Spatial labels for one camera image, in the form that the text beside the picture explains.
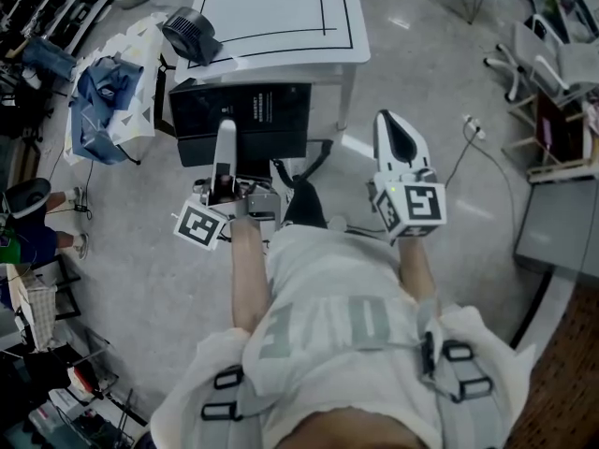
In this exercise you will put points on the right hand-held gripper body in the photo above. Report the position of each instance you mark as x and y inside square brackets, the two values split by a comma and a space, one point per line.
[421, 204]

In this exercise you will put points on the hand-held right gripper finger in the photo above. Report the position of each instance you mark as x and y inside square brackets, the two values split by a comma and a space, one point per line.
[381, 152]
[421, 154]

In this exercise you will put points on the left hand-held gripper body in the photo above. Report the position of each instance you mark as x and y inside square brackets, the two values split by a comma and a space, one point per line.
[262, 201]

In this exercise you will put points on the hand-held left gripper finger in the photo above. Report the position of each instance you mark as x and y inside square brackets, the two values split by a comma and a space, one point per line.
[226, 148]

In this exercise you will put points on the black box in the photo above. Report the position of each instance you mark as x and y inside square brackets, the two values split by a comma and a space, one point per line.
[196, 115]

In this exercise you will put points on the person's right forearm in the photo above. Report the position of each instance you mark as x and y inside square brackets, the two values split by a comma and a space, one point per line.
[416, 269]

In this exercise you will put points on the person's left forearm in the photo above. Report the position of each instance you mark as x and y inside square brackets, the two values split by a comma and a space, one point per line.
[250, 274]

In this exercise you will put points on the dark round fan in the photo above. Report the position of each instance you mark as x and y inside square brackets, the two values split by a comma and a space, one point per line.
[187, 28]

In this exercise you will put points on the white gray office chair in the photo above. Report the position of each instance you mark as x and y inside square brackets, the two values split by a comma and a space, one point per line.
[529, 59]
[580, 63]

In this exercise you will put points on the white table with black lines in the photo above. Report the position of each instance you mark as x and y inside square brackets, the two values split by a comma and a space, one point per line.
[271, 7]

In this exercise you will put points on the person's black trouser leg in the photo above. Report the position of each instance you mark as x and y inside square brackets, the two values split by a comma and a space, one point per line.
[304, 204]

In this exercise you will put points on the person's white printed T-shirt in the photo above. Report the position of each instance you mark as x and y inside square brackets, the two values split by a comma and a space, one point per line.
[327, 274]

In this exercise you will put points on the blue garment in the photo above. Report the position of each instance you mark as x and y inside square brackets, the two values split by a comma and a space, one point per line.
[100, 96]

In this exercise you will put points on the gray cabinet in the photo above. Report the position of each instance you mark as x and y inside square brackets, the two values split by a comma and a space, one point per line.
[557, 227]

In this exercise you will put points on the triangle-patterned tablecloth table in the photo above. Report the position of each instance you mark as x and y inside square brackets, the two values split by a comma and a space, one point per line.
[135, 40]

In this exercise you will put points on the white storage shelf unit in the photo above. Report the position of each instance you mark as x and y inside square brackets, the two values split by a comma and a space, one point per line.
[561, 3]

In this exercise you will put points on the checkered cloth table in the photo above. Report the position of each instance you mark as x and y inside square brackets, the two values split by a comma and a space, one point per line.
[35, 302]

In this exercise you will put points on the cluttered storage rack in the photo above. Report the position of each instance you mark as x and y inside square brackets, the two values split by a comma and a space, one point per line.
[70, 405]

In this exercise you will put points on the wooden frame shelf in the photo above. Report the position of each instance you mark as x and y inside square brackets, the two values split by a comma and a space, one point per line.
[557, 129]

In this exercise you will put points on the black metal frame stand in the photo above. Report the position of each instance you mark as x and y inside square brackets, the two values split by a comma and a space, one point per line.
[70, 314]

